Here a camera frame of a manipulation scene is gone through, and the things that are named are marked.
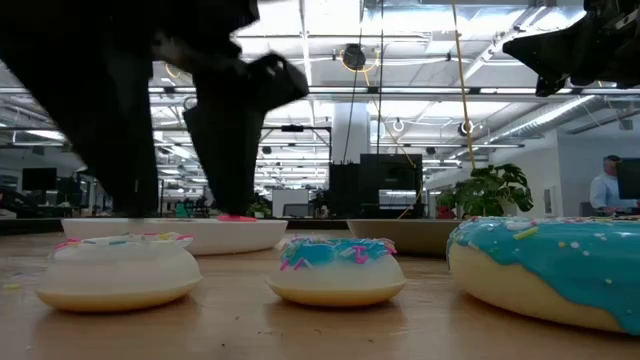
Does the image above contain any long ceiling light strip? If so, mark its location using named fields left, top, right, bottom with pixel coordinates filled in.
left=149, top=85, right=640, bottom=96

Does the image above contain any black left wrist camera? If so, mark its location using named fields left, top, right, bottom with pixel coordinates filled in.
left=242, top=52, right=311, bottom=115

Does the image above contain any white round plate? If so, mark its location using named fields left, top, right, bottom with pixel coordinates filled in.
left=60, top=216, right=289, bottom=257

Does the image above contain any large blue white-drizzled donut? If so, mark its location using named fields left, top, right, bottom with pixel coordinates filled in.
left=445, top=215, right=640, bottom=337

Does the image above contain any black rig frame with camera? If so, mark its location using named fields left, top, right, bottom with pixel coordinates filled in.
left=257, top=124, right=334, bottom=220

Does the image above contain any long yellow hanging cable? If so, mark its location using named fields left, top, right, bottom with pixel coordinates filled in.
left=449, top=0, right=479, bottom=172

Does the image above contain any silver ventilation duct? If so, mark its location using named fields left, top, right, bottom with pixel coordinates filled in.
left=479, top=94, right=614, bottom=147

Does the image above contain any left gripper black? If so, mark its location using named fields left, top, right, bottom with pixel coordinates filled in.
left=0, top=0, right=261, bottom=220

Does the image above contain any black equipment cabinet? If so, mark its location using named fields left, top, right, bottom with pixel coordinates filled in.
left=328, top=152, right=424, bottom=220

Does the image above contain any small blue sprinkled donut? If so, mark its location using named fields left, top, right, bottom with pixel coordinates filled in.
left=264, top=235, right=408, bottom=308

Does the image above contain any small green plant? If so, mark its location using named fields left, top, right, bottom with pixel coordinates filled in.
left=247, top=192, right=274, bottom=220

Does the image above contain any grey-green round plate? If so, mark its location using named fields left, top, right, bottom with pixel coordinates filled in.
left=345, top=218, right=464, bottom=258

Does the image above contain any white partition board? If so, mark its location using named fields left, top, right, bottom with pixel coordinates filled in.
left=271, top=188, right=311, bottom=219

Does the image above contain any black hanging cable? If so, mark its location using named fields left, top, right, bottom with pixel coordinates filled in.
left=377, top=0, right=386, bottom=156

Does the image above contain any black ceiling cord reel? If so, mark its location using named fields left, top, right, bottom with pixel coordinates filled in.
left=341, top=43, right=368, bottom=72

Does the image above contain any black desk monitor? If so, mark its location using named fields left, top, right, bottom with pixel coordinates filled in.
left=614, top=157, right=640, bottom=201
left=21, top=167, right=58, bottom=192

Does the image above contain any person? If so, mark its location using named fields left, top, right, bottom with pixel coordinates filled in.
left=588, top=154, right=640, bottom=217

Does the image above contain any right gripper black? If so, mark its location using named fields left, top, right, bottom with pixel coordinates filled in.
left=502, top=0, right=640, bottom=97

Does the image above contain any small white sprinkled donut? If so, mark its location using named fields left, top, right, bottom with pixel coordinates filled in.
left=34, top=231, right=204, bottom=314

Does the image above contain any potted green plant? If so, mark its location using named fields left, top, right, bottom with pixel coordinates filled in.
left=434, top=163, right=535, bottom=220

